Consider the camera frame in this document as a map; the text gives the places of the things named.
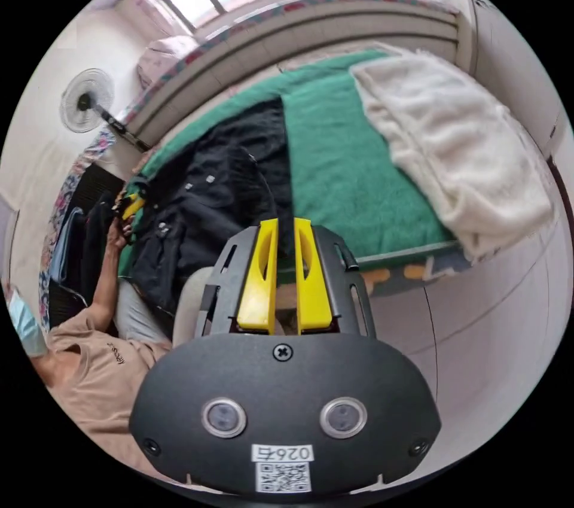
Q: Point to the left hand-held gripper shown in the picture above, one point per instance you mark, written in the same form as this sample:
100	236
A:
120	202

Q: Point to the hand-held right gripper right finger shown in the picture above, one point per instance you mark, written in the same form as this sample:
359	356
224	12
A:
315	292

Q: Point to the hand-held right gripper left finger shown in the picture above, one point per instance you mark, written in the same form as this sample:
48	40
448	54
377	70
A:
256	288

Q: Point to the black jacket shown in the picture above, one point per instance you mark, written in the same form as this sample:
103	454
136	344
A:
211	189

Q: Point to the person's left forearm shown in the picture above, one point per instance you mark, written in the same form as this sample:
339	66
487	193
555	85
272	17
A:
104	288

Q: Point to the person's left hand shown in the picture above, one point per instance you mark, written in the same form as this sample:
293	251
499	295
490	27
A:
115	235

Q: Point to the pile of clothes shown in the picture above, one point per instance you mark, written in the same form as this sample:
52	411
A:
74	243

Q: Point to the white standing fan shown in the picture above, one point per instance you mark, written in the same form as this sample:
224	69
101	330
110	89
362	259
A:
86	100

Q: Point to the bed with green mat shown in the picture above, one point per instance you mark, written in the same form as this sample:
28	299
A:
345	171

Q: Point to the person's body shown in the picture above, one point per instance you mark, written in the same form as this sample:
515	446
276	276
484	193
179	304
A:
96	378

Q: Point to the white fluffy blanket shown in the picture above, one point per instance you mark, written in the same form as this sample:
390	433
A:
453	140

